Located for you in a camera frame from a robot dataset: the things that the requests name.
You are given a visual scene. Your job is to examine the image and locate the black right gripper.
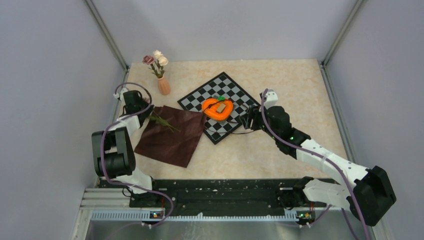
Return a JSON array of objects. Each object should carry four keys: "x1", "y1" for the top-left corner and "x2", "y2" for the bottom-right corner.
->
[{"x1": 240, "y1": 102, "x2": 280, "y2": 141}]

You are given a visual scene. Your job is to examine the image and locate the maroon wrapping paper sheet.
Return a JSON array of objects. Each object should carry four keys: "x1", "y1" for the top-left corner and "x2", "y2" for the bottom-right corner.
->
[{"x1": 134, "y1": 105, "x2": 206, "y2": 168}]

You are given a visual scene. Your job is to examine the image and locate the cream rose stem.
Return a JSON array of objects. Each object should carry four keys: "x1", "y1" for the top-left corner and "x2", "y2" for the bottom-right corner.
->
[
  {"x1": 157, "y1": 56, "x2": 169, "y2": 78},
  {"x1": 153, "y1": 50, "x2": 164, "y2": 79}
]

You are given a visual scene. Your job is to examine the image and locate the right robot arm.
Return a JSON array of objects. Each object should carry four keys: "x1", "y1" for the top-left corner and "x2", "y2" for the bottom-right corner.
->
[{"x1": 236, "y1": 106, "x2": 397, "y2": 227}]

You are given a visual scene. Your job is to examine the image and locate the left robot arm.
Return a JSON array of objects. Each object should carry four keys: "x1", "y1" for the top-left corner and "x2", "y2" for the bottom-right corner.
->
[{"x1": 91, "y1": 88, "x2": 161, "y2": 207}]

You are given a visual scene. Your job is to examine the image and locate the peach ribbed vase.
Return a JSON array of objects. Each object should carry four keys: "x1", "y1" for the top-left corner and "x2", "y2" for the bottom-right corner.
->
[{"x1": 157, "y1": 76, "x2": 171, "y2": 96}]

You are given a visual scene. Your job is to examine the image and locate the tan wooden block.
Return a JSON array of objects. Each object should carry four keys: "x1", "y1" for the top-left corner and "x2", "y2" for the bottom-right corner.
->
[{"x1": 215, "y1": 103, "x2": 227, "y2": 114}]

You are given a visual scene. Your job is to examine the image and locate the black white chessboard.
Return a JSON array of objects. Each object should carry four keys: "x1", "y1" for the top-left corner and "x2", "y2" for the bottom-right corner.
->
[{"x1": 177, "y1": 72, "x2": 259, "y2": 145}]

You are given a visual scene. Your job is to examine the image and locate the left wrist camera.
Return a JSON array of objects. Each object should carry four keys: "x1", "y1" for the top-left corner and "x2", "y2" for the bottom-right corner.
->
[{"x1": 113, "y1": 87, "x2": 129, "y2": 101}]

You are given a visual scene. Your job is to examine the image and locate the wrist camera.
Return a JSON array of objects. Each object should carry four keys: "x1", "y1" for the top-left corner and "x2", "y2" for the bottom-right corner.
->
[
  {"x1": 113, "y1": 87, "x2": 129, "y2": 101},
  {"x1": 260, "y1": 89, "x2": 279, "y2": 109}
]

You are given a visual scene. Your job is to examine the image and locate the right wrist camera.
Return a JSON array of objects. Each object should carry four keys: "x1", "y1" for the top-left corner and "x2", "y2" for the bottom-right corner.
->
[{"x1": 260, "y1": 89, "x2": 279, "y2": 109}]

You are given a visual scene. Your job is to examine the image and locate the orange toy ring piece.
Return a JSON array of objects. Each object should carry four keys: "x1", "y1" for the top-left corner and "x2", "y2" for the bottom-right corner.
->
[{"x1": 201, "y1": 97, "x2": 234, "y2": 122}]

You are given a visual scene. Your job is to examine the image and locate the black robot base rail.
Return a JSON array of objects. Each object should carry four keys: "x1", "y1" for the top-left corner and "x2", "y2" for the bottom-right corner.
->
[{"x1": 97, "y1": 178, "x2": 363, "y2": 218}]

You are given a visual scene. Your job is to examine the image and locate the aluminium frame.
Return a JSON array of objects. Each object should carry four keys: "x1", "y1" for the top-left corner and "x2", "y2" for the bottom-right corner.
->
[{"x1": 71, "y1": 0, "x2": 393, "y2": 240}]

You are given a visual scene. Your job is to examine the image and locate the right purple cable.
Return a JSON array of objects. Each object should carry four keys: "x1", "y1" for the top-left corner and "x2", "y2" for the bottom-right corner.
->
[{"x1": 260, "y1": 88, "x2": 372, "y2": 240}]

